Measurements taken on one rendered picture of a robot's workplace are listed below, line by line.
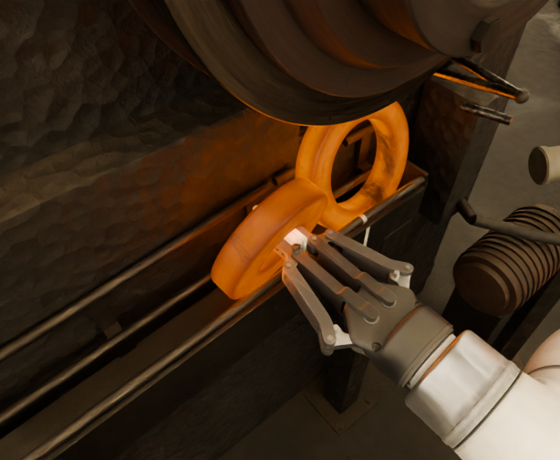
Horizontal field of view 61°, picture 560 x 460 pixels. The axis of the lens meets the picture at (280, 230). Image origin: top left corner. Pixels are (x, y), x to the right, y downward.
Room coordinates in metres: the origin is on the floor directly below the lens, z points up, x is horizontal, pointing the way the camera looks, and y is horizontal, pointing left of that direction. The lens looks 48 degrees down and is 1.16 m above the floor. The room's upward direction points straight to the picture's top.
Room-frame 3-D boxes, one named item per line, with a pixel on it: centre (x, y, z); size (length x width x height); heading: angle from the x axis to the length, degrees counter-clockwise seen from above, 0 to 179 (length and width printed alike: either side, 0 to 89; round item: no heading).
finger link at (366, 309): (0.27, -0.05, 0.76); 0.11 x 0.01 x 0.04; 45
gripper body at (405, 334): (0.23, -0.11, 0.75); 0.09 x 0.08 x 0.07; 43
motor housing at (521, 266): (0.54, -0.43, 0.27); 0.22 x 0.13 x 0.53; 130
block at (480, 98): (0.60, -0.26, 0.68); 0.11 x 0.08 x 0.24; 40
